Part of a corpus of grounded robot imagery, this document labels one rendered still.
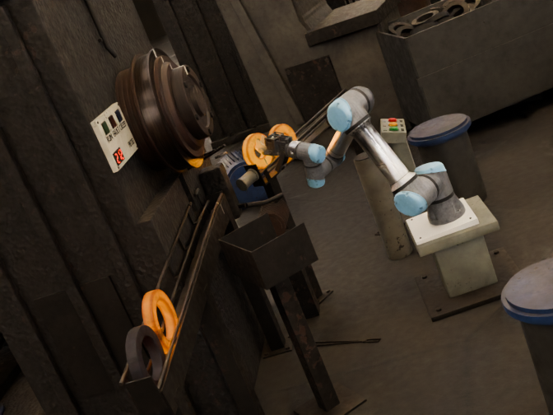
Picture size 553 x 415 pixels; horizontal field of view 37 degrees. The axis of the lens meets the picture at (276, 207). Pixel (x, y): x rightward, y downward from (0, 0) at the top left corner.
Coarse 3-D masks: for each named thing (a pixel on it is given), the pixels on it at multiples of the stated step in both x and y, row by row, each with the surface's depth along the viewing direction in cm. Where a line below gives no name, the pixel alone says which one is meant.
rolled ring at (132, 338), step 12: (132, 336) 218; (144, 336) 222; (156, 336) 230; (132, 348) 215; (156, 348) 228; (132, 360) 214; (156, 360) 228; (132, 372) 214; (144, 372) 215; (156, 372) 227; (156, 384) 220
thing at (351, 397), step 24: (264, 216) 285; (240, 240) 282; (264, 240) 287; (288, 240) 261; (240, 264) 270; (264, 264) 258; (288, 264) 262; (264, 288) 261; (288, 288) 278; (288, 312) 279; (312, 336) 284; (312, 360) 285; (312, 384) 290; (336, 384) 305; (312, 408) 296; (336, 408) 290
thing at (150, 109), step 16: (144, 64) 295; (144, 80) 291; (144, 96) 289; (144, 112) 289; (160, 112) 288; (160, 128) 290; (160, 144) 293; (176, 144) 294; (176, 160) 299; (192, 160) 306
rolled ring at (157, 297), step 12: (144, 300) 235; (156, 300) 237; (168, 300) 245; (144, 312) 232; (168, 312) 245; (144, 324) 231; (156, 324) 231; (168, 324) 245; (168, 336) 243; (168, 348) 234
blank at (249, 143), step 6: (246, 138) 356; (252, 138) 356; (246, 144) 354; (252, 144) 355; (246, 150) 353; (252, 150) 355; (246, 156) 354; (252, 156) 355; (264, 156) 360; (270, 156) 362; (246, 162) 356; (252, 162) 355; (258, 162) 357; (264, 162) 360; (270, 162) 362; (258, 168) 358
